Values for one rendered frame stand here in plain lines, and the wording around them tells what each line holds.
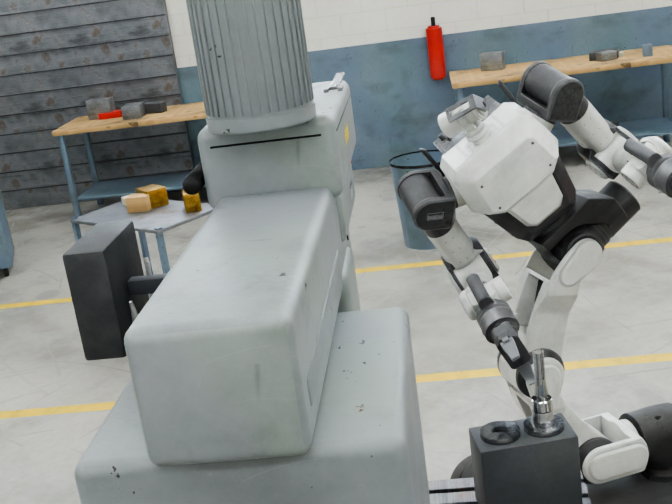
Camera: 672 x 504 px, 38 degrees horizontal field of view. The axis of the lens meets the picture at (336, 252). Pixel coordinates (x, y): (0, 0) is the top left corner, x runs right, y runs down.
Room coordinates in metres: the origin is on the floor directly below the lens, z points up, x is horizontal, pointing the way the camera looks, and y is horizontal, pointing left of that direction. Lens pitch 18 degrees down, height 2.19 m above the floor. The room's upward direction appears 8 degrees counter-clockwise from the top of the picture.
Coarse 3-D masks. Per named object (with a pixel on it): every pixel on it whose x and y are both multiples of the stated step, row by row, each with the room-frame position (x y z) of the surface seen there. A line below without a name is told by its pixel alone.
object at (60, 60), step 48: (0, 0) 9.84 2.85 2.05; (48, 0) 9.78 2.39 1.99; (96, 0) 9.73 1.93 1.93; (144, 0) 9.67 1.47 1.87; (0, 48) 9.85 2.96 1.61; (48, 48) 9.79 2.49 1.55; (96, 48) 9.74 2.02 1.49; (144, 48) 9.68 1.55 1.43; (0, 96) 9.84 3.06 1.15; (48, 96) 9.80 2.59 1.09; (96, 96) 9.75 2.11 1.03; (144, 96) 9.69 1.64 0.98; (0, 144) 9.87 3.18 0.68; (48, 144) 9.82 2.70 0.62; (96, 144) 9.76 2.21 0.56; (144, 144) 9.70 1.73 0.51; (48, 192) 9.83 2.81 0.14
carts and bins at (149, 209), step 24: (408, 168) 6.68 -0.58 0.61; (432, 168) 6.66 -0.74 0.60; (144, 192) 5.65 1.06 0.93; (96, 216) 5.64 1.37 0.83; (120, 216) 5.56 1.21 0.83; (144, 216) 5.48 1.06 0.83; (168, 216) 5.40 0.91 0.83; (192, 216) 5.33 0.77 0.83; (408, 216) 6.74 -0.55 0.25; (144, 240) 5.99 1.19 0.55; (408, 240) 6.79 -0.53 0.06; (168, 264) 5.15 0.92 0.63
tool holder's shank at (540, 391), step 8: (536, 352) 1.97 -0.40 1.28; (536, 360) 1.96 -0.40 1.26; (536, 368) 1.96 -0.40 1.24; (544, 368) 1.96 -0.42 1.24; (536, 376) 1.96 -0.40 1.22; (544, 376) 1.96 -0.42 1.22; (536, 384) 1.97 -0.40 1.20; (544, 384) 1.96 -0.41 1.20; (536, 392) 1.96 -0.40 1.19; (544, 392) 1.96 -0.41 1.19
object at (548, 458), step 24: (480, 432) 1.97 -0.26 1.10; (504, 432) 1.98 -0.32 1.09; (528, 432) 1.95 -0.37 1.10; (552, 432) 1.93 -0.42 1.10; (480, 456) 1.91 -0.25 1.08; (504, 456) 1.91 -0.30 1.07; (528, 456) 1.91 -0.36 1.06; (552, 456) 1.91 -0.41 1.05; (576, 456) 1.91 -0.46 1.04; (480, 480) 1.93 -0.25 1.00; (504, 480) 1.91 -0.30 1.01; (528, 480) 1.91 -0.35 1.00; (552, 480) 1.91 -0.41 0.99; (576, 480) 1.91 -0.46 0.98
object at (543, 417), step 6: (552, 402) 1.96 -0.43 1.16; (534, 408) 1.96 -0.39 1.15; (540, 408) 1.95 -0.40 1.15; (546, 408) 1.95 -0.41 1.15; (552, 408) 1.96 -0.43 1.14; (534, 414) 1.96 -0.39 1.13; (540, 414) 1.95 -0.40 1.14; (546, 414) 1.95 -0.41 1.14; (552, 414) 1.96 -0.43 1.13; (534, 420) 1.96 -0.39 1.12; (540, 420) 1.95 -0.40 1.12; (546, 420) 1.95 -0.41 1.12; (552, 420) 1.96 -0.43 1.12; (540, 426) 1.95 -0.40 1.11; (546, 426) 1.95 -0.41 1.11
